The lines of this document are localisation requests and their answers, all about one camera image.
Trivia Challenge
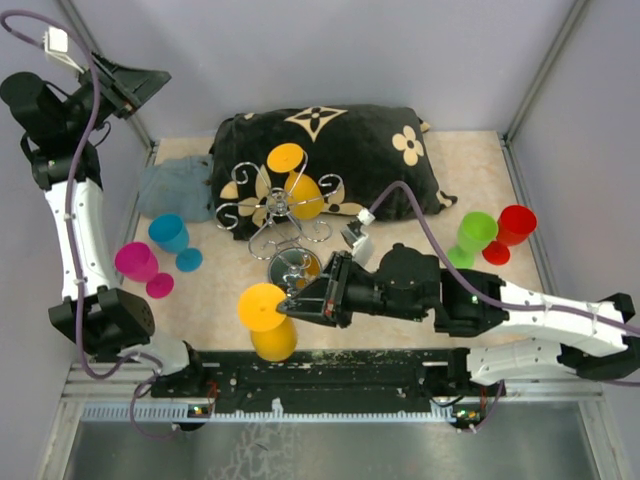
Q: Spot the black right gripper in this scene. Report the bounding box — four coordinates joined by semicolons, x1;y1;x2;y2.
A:
278;251;428;330

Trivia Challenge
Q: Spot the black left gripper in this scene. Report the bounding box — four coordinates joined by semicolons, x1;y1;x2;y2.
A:
60;48;169;138

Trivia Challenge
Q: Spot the orange plastic wine glass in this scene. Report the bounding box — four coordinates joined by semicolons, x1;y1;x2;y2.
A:
267;143;324;220
237;283;298;362

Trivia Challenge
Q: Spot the blue plastic wine glass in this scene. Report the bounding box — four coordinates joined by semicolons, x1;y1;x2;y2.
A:
148;214;203;273

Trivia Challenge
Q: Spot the magenta plastic wine glass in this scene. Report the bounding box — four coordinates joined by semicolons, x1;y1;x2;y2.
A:
114;242;174;299

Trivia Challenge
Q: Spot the green plastic wine glass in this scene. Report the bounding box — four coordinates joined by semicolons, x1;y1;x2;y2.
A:
447;211;499;269

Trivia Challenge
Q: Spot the red plastic wine glass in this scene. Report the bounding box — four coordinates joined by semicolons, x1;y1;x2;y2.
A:
482;204;538;266

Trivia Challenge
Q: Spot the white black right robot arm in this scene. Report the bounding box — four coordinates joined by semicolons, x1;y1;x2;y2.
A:
276;243;639;396

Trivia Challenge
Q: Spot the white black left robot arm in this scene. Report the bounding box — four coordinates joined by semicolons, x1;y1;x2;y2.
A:
1;54;208;397

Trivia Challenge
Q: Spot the light blue denim cloth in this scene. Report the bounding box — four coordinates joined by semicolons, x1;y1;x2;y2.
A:
137;154;213;223

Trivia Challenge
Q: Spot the black floral plush pillow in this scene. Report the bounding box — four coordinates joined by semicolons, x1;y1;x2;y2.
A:
210;104;458;240

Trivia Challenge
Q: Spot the chrome wire wine glass rack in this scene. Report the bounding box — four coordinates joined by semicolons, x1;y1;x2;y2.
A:
215;160;344;296

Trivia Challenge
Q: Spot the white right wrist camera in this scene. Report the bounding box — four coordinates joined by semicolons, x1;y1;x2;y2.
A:
341;208;375;267

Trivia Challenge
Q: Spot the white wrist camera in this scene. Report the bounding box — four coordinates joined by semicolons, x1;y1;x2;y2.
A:
341;208;375;267
43;26;83;74

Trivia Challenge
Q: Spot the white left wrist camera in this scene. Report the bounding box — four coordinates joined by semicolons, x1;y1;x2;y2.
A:
43;26;83;74

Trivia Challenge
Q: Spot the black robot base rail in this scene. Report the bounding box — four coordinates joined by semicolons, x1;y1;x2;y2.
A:
151;348;506;420

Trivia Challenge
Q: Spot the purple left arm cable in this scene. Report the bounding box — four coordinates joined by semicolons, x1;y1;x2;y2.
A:
0;12;176;441

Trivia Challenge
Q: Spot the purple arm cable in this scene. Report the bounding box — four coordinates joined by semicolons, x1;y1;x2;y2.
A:
372;180;640;434
0;12;176;441

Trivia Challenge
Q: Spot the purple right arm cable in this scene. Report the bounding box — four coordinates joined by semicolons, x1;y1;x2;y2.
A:
372;180;640;434

